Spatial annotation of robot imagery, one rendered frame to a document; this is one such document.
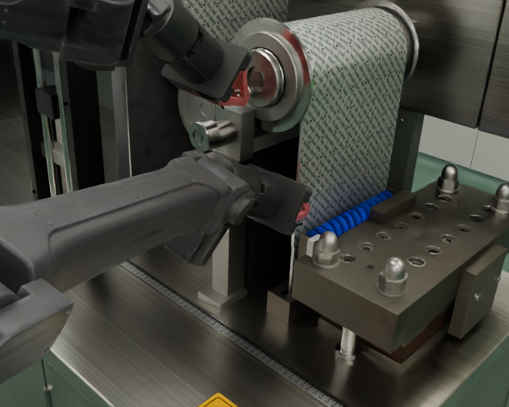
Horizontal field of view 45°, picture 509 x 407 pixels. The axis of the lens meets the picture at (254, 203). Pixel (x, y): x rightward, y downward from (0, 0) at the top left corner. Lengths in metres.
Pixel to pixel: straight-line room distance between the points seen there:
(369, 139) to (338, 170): 0.08
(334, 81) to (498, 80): 0.29
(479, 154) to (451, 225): 2.76
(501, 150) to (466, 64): 2.65
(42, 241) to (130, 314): 0.59
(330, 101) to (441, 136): 2.98
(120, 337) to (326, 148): 0.39
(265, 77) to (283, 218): 0.18
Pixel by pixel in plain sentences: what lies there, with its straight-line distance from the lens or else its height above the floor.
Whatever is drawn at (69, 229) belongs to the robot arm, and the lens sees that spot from 0.39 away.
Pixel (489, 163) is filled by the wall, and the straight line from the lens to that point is 3.72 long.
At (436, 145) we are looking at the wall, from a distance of 3.84.
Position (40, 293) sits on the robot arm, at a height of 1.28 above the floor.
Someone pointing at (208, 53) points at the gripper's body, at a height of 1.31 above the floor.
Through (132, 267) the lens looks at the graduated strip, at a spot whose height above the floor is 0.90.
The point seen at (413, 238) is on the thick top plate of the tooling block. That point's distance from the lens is 0.92.
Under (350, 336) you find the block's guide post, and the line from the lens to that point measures 0.86.
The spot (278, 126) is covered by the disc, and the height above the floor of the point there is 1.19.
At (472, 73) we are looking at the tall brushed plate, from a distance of 1.03.
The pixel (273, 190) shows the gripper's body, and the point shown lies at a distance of 0.76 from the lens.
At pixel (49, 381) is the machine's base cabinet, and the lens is 1.06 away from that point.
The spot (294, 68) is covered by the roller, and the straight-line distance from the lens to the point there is 0.78.
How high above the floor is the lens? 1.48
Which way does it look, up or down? 27 degrees down
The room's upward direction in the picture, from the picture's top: 3 degrees clockwise
